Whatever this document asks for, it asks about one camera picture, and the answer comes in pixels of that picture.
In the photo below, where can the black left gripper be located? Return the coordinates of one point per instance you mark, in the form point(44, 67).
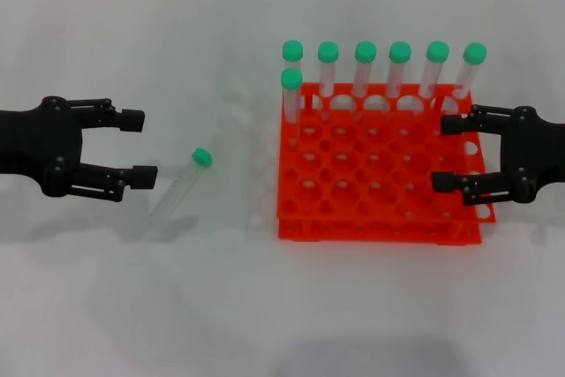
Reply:
point(39, 143)

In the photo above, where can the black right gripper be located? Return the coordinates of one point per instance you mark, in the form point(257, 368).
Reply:
point(529, 152)

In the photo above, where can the orange test tube rack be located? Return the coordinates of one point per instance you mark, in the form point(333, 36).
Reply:
point(375, 228)

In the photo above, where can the clear test tube green cap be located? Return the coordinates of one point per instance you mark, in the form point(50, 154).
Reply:
point(201, 156)
point(365, 51)
point(291, 78)
point(474, 53)
point(400, 51)
point(292, 50)
point(328, 51)
point(437, 51)

